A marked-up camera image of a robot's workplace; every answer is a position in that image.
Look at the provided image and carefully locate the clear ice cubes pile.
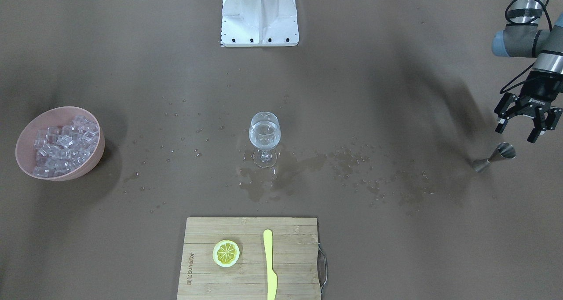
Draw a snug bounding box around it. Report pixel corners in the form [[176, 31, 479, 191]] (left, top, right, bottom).
[[32, 115, 101, 178]]

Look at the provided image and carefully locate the brown table mat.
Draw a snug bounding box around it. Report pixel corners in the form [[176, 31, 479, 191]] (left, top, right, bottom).
[[1, 0, 562, 300]]

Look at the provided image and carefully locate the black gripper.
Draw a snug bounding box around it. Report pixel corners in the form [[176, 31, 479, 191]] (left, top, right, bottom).
[[494, 71, 563, 143]]

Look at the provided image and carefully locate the bamboo cutting board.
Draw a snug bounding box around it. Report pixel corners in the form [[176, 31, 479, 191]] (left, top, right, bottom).
[[176, 216, 326, 300]]

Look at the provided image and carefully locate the steel jigger measuring cup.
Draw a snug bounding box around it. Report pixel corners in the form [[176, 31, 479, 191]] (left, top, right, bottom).
[[471, 142, 515, 172]]

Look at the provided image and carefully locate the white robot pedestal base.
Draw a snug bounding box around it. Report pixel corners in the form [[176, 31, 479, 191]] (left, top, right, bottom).
[[220, 0, 300, 47]]

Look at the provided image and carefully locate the yellow plastic knife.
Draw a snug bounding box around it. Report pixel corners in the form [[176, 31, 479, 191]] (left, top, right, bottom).
[[263, 229, 278, 300]]

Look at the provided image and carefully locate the pink bowl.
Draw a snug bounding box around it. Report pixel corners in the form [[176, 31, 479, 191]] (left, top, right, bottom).
[[15, 106, 105, 181]]

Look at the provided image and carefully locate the yellow lemon slice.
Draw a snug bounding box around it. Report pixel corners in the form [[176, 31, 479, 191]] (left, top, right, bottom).
[[212, 240, 241, 268]]

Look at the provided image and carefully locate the clear wine glass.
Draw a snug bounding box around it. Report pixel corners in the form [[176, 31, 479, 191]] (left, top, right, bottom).
[[248, 111, 281, 168]]

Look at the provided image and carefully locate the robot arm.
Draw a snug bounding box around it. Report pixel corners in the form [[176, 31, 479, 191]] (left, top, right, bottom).
[[491, 0, 563, 143]]

